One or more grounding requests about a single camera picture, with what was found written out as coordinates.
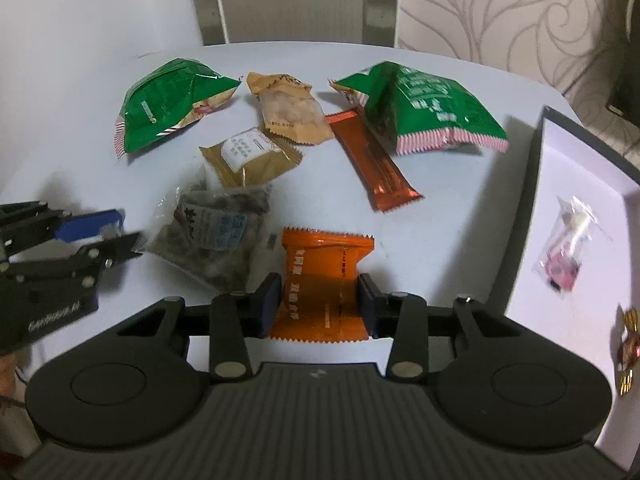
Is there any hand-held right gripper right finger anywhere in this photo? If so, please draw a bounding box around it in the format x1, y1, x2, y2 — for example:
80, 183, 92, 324
357, 273, 523, 380

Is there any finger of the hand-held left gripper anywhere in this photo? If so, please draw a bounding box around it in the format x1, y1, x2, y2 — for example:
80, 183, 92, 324
0, 231, 145, 286
0, 201, 126, 256

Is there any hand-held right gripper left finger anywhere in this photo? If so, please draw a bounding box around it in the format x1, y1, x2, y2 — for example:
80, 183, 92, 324
116, 272, 283, 380

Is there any orange snack packet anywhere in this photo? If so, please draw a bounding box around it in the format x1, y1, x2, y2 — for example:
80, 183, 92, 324
270, 227, 376, 343

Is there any clear bag of dark nuts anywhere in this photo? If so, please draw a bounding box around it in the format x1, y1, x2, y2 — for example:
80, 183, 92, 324
142, 170, 274, 293

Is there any tan peanut packet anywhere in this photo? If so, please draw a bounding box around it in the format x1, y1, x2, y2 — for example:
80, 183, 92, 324
246, 72, 335, 147

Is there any grey box with white inside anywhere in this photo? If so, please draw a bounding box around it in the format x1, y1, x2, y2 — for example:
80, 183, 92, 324
500, 105, 640, 480

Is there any dark orange bar wrapper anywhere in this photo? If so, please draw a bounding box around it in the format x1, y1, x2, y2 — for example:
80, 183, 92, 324
325, 108, 423, 212

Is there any green snack bag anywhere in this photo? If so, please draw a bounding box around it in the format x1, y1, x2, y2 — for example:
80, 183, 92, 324
327, 61, 510, 156
115, 58, 242, 161

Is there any small olive snack packet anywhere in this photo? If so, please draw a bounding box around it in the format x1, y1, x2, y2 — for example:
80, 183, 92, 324
199, 129, 304, 189

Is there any small clear candy bag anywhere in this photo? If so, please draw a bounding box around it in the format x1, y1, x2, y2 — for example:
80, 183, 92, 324
532, 195, 613, 293

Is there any gold wrapped candy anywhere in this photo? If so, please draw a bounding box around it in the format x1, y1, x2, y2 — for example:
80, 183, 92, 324
615, 307, 640, 396

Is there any grey chair back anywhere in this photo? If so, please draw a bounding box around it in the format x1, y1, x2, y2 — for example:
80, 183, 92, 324
187, 0, 401, 48

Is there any black television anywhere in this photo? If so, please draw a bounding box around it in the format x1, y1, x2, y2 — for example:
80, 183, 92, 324
606, 0, 640, 126

